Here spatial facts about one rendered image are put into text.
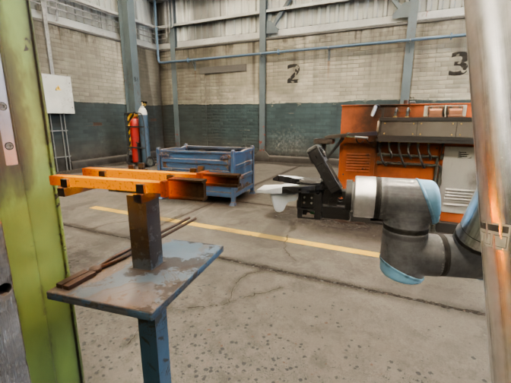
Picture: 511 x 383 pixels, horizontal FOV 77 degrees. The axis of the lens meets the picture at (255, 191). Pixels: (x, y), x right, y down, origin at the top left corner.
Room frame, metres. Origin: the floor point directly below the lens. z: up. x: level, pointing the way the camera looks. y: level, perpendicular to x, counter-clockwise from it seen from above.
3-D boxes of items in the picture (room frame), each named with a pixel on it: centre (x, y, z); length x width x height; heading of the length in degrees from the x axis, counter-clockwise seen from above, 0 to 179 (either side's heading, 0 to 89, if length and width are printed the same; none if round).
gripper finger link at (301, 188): (0.69, -0.10, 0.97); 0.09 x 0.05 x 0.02; 109
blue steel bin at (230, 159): (4.59, 0.69, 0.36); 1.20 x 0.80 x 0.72; 70
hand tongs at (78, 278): (1.00, 0.37, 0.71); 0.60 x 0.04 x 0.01; 159
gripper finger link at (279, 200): (0.68, -0.05, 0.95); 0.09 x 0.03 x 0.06; 109
